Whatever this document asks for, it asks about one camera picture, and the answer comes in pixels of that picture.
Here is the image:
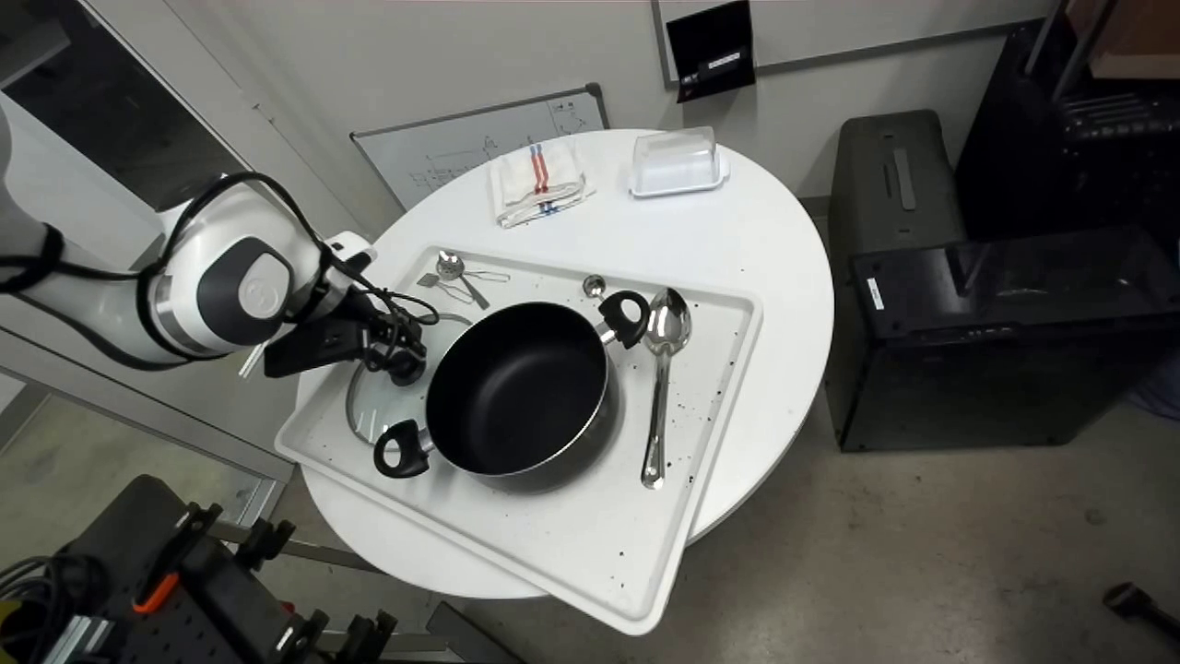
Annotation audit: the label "small leaning whiteboard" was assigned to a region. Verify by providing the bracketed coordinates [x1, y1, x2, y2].
[349, 83, 612, 212]

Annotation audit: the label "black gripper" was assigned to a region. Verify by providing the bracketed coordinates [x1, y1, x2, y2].
[260, 311, 429, 386]

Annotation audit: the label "black marker holder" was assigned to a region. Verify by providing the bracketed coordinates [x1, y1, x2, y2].
[659, 0, 759, 102]

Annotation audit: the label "glass pot lid black knob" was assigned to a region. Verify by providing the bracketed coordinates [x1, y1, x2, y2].
[344, 347, 435, 454]

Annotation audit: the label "large metal spoon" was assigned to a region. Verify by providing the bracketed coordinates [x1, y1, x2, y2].
[634, 286, 697, 490]

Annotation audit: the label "white plastic tray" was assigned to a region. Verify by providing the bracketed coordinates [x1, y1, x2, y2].
[269, 245, 765, 640]

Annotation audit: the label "folded white towel red stripes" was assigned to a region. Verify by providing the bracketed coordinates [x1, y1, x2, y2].
[485, 138, 596, 233]

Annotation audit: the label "black cooking pot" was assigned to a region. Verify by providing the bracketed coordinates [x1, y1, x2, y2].
[370, 288, 655, 484]

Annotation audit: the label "low black cabinet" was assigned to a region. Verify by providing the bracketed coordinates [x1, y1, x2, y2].
[827, 107, 1180, 454]

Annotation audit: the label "large wall whiteboard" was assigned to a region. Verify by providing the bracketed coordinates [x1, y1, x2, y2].
[649, 0, 1060, 73]

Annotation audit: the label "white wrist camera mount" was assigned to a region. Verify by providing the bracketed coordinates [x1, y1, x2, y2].
[324, 229, 376, 273]

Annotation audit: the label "black equipment cart with clamps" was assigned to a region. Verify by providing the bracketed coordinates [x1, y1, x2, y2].
[0, 471, 409, 664]

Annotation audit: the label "brown cardboard box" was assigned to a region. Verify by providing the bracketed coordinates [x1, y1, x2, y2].
[1060, 0, 1180, 85]

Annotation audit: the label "small grey metal utensil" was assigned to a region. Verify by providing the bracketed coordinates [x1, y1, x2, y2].
[413, 263, 518, 299]

